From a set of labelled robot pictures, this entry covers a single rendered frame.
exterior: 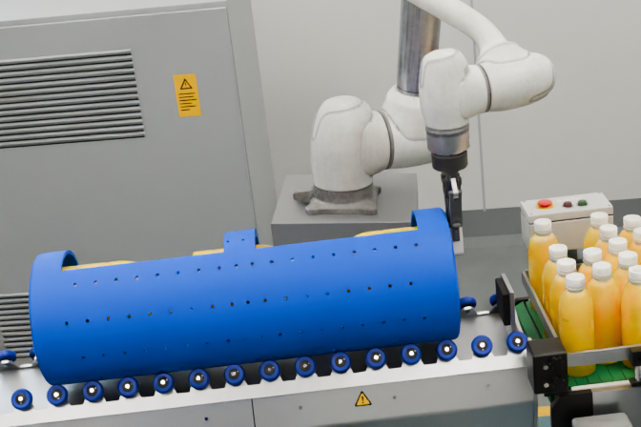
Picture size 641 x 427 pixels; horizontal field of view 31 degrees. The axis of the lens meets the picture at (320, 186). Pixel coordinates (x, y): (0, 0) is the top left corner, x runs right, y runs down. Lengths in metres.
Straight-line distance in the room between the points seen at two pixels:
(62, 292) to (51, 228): 1.76
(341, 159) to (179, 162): 1.19
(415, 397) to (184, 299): 0.53
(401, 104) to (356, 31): 2.18
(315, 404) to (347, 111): 0.77
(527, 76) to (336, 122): 0.63
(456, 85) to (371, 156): 0.61
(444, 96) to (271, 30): 2.82
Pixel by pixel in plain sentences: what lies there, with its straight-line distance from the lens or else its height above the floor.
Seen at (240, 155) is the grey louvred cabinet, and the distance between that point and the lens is 3.96.
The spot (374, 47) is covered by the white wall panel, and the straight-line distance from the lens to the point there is 5.12.
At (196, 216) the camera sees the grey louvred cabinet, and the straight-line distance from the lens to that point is 4.07.
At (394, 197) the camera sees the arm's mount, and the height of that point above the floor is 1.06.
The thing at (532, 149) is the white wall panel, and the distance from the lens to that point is 5.28.
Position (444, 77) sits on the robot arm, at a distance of 2.37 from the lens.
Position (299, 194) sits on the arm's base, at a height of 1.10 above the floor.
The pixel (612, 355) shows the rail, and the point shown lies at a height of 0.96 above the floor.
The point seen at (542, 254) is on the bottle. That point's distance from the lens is 2.71.
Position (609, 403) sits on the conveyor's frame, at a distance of 2.50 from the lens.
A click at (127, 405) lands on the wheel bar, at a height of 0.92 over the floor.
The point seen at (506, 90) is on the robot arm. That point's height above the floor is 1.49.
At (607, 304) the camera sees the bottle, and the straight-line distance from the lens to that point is 2.50.
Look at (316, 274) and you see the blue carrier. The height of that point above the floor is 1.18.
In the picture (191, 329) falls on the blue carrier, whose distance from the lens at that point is 2.42.
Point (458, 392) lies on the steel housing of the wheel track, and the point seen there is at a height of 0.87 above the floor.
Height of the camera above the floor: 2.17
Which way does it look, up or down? 20 degrees down
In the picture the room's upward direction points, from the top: 7 degrees counter-clockwise
